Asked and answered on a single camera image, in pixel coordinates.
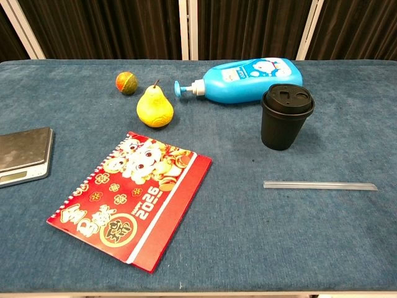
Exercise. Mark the clear plastic straw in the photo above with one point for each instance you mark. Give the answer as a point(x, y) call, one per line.
point(319, 185)

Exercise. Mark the black cup with lid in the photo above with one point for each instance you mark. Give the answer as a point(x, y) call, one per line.
point(283, 121)

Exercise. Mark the yellow pear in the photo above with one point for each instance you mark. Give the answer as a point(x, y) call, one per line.
point(155, 108)

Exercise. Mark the blue pump bottle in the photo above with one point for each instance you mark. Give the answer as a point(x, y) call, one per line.
point(242, 83)

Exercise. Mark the red 2026 spiral calendar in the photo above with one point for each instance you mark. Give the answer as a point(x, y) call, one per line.
point(133, 201)

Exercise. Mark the blue table cloth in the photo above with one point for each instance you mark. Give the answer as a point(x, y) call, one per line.
point(232, 232)

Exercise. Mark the orange and green ball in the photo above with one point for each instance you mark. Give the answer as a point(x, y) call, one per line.
point(126, 83)

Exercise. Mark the dark pleated curtain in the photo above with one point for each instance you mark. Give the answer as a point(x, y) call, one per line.
point(108, 28)
point(248, 28)
point(356, 28)
point(9, 37)

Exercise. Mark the silver kitchen scale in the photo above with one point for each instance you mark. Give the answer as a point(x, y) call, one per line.
point(21, 152)

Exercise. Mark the white frame post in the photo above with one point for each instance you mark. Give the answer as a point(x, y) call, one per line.
point(23, 29)
point(184, 29)
point(309, 29)
point(194, 29)

